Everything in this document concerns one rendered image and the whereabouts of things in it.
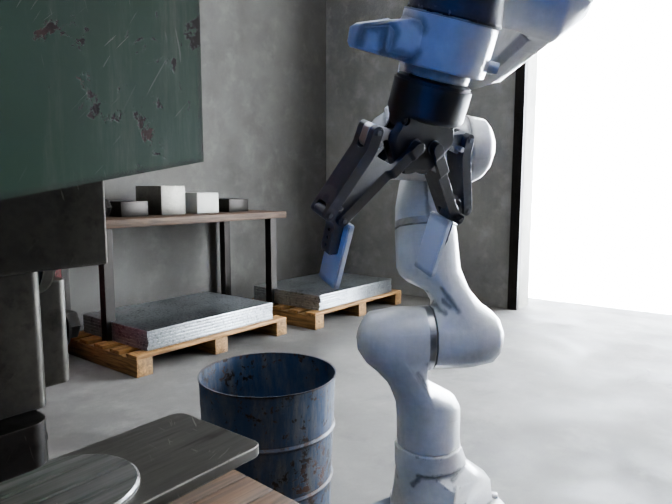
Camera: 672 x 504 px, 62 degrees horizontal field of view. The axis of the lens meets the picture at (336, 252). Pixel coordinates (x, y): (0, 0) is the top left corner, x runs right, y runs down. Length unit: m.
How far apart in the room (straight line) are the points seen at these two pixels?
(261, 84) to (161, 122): 5.07
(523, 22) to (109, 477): 0.58
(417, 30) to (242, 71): 4.76
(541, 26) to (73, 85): 0.45
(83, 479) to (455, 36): 0.51
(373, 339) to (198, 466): 0.44
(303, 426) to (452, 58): 1.29
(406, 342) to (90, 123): 0.72
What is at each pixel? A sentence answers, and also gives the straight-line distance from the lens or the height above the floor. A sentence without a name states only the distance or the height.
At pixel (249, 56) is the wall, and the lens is 5.35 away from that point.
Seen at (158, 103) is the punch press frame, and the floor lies 1.09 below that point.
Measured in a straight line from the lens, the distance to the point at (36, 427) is 0.43.
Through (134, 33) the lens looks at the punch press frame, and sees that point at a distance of 0.34.
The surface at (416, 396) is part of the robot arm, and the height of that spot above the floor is 0.70.
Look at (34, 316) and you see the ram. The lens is 0.44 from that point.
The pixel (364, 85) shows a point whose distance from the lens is 5.82.
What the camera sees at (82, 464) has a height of 0.78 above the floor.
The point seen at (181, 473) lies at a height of 0.78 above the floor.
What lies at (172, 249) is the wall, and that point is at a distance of 4.69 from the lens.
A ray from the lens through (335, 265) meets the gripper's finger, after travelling 0.56.
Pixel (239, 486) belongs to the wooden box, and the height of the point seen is 0.35.
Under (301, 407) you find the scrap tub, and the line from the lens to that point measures 1.63.
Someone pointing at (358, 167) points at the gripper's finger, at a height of 1.06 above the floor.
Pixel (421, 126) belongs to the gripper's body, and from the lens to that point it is 0.56.
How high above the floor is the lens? 1.05
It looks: 7 degrees down
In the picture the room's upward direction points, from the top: straight up
